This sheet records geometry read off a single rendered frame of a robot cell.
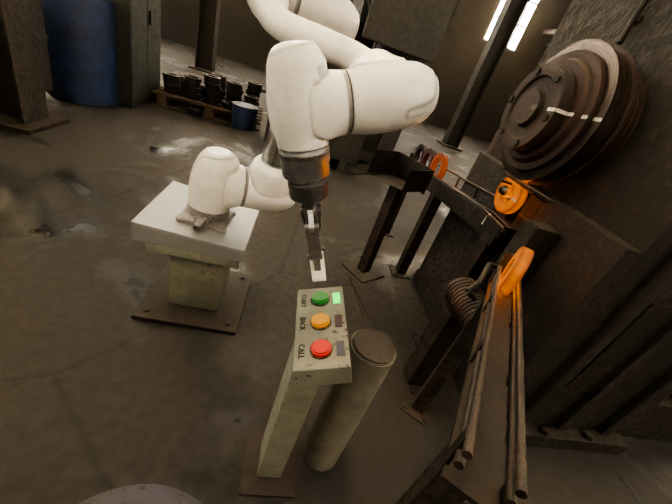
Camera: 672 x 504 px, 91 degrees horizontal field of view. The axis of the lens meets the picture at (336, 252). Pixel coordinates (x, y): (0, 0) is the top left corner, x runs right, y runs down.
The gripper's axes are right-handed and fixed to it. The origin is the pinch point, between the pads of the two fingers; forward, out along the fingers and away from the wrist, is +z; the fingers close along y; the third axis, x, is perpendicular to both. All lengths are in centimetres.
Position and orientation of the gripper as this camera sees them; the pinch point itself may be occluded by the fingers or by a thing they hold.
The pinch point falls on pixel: (317, 266)
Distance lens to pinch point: 71.9
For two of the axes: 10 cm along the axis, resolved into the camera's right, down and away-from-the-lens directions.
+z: 0.7, 8.4, 5.3
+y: -0.5, -5.3, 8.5
